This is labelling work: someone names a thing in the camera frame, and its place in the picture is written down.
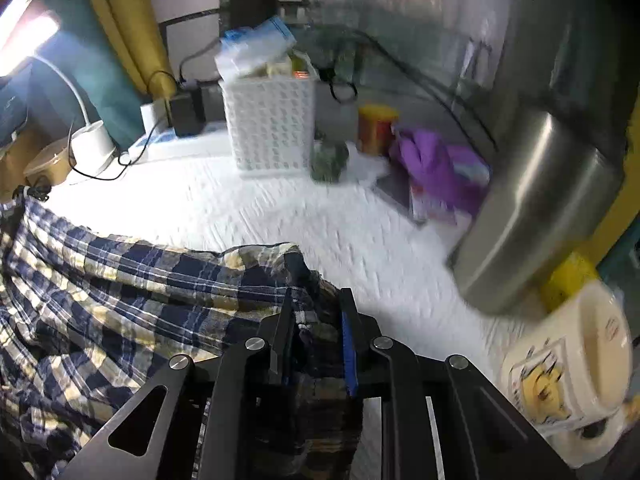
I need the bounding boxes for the blue yellow plaid pants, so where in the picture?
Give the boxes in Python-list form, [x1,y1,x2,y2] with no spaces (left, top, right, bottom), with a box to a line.
[1,196,362,479]

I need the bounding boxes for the small green object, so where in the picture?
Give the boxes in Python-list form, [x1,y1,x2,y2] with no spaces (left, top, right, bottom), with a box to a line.
[311,139,349,183]

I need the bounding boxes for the white textured bedspread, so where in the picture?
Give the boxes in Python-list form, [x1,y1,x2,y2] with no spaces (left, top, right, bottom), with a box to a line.
[44,123,532,480]

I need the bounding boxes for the white plastic lattice basket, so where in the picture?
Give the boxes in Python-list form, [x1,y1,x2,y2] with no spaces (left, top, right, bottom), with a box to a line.
[220,70,318,177]

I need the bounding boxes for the yellow orange jar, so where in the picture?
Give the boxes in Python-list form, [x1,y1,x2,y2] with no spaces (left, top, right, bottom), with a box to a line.
[357,104,399,156]

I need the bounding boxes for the purple cloth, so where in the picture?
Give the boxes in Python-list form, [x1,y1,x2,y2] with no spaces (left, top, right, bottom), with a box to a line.
[390,129,490,224]

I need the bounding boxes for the black power adapter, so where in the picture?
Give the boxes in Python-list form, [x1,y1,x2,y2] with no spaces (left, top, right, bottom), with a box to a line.
[168,88,206,138]

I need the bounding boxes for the white power strip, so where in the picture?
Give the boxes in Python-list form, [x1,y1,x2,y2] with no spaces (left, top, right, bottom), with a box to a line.
[138,99,175,146]

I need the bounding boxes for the cream cartoon mug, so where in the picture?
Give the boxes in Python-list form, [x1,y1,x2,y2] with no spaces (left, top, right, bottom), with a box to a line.
[500,280,632,436]

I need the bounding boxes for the blue white plastic bag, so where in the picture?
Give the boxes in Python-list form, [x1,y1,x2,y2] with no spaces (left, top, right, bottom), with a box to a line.
[215,16,296,81]

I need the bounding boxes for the white toilet paper roll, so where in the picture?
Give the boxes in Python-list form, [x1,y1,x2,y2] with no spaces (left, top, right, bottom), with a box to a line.
[548,394,639,469]

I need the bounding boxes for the brown lidded bowl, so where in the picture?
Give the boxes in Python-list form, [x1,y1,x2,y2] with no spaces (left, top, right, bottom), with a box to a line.
[23,139,72,186]

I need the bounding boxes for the teal curtain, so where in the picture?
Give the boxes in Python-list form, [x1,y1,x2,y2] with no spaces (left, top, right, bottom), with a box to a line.
[38,0,144,150]

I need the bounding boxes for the stainless steel tumbler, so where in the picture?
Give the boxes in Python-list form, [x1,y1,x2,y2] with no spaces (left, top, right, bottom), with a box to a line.
[450,0,639,314]

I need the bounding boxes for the yellow curtain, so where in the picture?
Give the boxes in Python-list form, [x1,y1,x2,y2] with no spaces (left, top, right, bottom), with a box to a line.
[90,0,177,100]

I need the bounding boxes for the white desk lamp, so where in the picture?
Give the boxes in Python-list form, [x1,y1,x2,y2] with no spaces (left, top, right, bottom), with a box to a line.
[0,0,120,177]

